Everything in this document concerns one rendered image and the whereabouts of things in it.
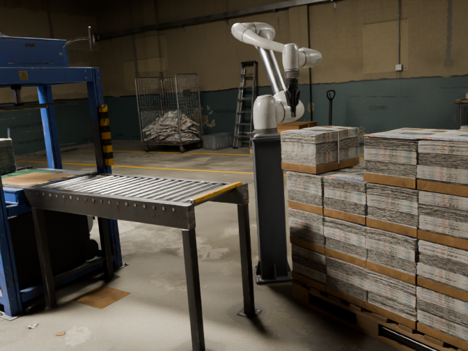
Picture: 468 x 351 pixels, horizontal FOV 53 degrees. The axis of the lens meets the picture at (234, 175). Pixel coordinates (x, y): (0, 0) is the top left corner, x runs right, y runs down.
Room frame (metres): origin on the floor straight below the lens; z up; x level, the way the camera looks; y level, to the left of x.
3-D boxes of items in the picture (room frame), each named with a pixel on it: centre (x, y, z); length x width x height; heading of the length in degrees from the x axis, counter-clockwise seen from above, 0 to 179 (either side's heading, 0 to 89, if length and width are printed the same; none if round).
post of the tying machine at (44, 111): (3.85, 1.48, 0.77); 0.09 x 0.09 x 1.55; 56
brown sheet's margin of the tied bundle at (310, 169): (2.70, -0.44, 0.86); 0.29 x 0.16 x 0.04; 36
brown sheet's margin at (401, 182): (2.27, -0.88, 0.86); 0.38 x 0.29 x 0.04; 127
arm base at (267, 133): (3.14, -0.22, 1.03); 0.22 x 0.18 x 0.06; 92
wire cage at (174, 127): (10.68, 1.37, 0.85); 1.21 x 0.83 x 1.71; 56
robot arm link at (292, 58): (2.96, -0.41, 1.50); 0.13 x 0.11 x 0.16; 123
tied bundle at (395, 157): (2.27, -0.88, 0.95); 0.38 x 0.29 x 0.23; 127
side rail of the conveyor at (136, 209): (2.55, 0.77, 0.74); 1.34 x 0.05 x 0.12; 56
